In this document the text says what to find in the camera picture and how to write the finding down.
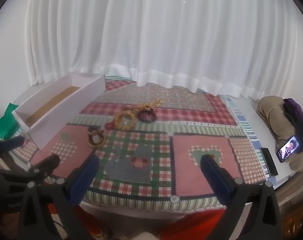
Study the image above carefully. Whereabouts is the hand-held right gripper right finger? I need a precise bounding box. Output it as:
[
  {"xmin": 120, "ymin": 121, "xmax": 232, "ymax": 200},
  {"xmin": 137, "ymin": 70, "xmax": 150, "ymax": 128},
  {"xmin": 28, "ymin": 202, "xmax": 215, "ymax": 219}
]
[{"xmin": 200, "ymin": 154, "xmax": 283, "ymax": 240}]

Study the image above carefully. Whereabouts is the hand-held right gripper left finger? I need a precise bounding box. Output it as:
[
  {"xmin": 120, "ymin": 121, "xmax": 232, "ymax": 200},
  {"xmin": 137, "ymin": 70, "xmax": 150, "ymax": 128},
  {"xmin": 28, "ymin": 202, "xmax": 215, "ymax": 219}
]
[{"xmin": 18, "ymin": 154, "xmax": 100, "ymax": 240}]

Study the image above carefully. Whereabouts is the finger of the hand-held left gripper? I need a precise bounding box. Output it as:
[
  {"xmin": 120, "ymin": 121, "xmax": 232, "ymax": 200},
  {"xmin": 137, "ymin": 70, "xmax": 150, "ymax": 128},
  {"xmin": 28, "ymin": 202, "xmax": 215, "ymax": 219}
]
[
  {"xmin": 0, "ymin": 154, "xmax": 61, "ymax": 183},
  {"xmin": 0, "ymin": 135, "xmax": 25, "ymax": 166}
]

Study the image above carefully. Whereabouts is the white drawer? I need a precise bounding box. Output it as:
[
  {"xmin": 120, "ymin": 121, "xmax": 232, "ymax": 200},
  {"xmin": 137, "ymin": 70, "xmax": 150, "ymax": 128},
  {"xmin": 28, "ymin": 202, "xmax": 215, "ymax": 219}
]
[{"xmin": 12, "ymin": 72, "xmax": 106, "ymax": 150}]

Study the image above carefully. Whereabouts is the dark bead bracelet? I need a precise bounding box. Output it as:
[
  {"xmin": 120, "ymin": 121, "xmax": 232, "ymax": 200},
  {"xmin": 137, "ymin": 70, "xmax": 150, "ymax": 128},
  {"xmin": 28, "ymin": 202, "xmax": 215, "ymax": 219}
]
[{"xmin": 137, "ymin": 110, "xmax": 157, "ymax": 122}]

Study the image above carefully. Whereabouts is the green cloth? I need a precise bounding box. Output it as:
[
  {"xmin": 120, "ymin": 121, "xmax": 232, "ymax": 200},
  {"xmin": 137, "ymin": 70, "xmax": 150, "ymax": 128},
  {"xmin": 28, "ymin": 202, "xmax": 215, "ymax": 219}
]
[{"xmin": 0, "ymin": 102, "xmax": 22, "ymax": 140}]

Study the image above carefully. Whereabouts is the person's red clothing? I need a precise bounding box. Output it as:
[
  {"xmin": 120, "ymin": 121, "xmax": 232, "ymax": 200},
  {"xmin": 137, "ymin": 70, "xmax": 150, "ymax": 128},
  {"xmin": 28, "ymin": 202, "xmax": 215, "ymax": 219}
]
[{"xmin": 46, "ymin": 202, "xmax": 229, "ymax": 240}]

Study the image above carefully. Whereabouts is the black remote control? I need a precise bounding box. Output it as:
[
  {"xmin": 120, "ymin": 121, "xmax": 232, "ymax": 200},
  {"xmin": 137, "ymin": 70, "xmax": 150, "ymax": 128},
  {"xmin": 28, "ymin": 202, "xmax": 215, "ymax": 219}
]
[{"xmin": 260, "ymin": 147, "xmax": 279, "ymax": 177}]

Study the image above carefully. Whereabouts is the striped blue cloth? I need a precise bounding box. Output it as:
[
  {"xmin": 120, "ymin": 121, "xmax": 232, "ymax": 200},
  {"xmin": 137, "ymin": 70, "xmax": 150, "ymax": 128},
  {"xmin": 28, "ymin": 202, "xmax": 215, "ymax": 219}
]
[{"xmin": 220, "ymin": 94, "xmax": 278, "ymax": 188}]

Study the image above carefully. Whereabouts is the patchwork plaid quilt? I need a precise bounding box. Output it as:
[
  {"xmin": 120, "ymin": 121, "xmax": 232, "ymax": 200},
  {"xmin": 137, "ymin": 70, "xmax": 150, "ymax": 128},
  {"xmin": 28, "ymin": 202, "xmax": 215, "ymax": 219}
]
[{"xmin": 15, "ymin": 76, "xmax": 277, "ymax": 207}]

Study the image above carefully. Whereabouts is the smartphone with lit screen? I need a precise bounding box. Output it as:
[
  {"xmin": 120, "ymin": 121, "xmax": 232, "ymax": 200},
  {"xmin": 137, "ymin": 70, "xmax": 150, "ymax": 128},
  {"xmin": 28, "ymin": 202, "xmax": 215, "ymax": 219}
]
[{"xmin": 276, "ymin": 135, "xmax": 300, "ymax": 163}]

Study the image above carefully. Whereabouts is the beige and purple clothes pile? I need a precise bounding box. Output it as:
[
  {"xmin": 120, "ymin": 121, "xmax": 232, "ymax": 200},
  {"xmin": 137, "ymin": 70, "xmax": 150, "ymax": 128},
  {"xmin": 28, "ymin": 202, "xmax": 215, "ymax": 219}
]
[{"xmin": 256, "ymin": 95, "xmax": 303, "ymax": 172}]

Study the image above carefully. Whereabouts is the wooden furniture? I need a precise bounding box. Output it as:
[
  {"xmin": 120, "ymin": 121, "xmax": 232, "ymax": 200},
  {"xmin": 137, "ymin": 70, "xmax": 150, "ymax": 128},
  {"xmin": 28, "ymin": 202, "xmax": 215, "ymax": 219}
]
[{"xmin": 276, "ymin": 180, "xmax": 303, "ymax": 233}]

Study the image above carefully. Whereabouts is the black cloth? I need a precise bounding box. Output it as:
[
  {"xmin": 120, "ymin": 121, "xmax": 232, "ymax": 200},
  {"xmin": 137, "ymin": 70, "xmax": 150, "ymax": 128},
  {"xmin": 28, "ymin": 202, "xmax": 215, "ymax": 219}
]
[{"xmin": 283, "ymin": 102, "xmax": 300, "ymax": 132}]

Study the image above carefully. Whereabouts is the purple cloth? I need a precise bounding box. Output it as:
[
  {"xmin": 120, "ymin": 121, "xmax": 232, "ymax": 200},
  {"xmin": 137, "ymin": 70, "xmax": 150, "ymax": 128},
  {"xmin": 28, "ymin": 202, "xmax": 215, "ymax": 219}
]
[{"xmin": 283, "ymin": 97, "xmax": 303, "ymax": 153}]

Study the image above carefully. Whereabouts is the white curtain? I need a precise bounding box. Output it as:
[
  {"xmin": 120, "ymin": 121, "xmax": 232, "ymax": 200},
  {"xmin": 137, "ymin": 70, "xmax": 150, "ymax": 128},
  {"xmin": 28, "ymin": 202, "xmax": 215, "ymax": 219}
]
[{"xmin": 25, "ymin": 0, "xmax": 295, "ymax": 99}]

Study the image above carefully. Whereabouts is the yellow bead bracelet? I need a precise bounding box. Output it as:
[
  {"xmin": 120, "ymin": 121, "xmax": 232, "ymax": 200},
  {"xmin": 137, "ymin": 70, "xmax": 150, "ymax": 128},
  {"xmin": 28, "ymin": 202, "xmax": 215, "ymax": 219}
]
[{"xmin": 116, "ymin": 110, "xmax": 137, "ymax": 131}]

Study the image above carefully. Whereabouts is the gold chain necklace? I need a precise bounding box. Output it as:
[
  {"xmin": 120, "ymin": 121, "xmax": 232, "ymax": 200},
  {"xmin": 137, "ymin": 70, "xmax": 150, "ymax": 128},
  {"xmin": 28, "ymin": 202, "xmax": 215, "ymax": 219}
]
[{"xmin": 135, "ymin": 100, "xmax": 163, "ymax": 112}]

